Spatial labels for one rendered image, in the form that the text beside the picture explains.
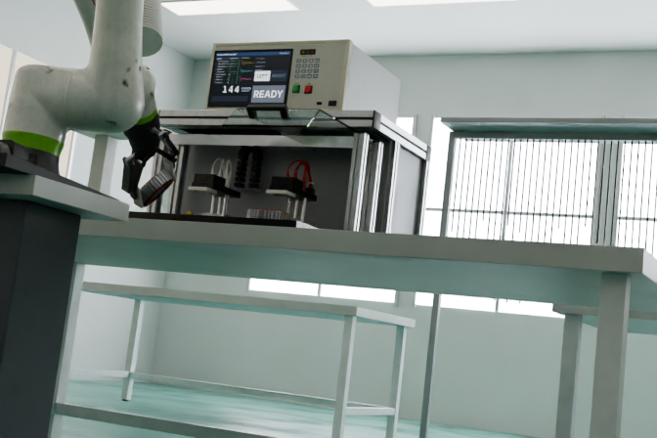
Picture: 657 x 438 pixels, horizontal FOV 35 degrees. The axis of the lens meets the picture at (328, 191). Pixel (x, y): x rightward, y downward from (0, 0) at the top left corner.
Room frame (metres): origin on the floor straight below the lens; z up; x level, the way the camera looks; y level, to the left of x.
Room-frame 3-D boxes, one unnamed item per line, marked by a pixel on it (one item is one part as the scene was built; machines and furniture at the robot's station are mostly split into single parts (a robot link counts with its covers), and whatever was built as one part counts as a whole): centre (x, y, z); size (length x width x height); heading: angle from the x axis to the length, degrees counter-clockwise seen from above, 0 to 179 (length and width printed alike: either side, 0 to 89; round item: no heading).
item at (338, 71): (3.00, 0.10, 1.22); 0.44 x 0.39 x 0.20; 64
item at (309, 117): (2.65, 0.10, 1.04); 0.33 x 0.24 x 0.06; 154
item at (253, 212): (2.66, 0.14, 0.80); 0.11 x 0.11 x 0.04
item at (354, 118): (3.00, 0.11, 1.09); 0.68 x 0.44 x 0.05; 64
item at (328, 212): (2.94, 0.14, 0.92); 0.66 x 0.01 x 0.30; 64
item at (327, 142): (2.80, 0.21, 1.03); 0.62 x 0.01 x 0.03; 64
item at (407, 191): (2.93, -0.22, 0.91); 0.28 x 0.03 x 0.32; 154
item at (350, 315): (6.58, 0.51, 0.38); 2.10 x 0.90 x 0.75; 64
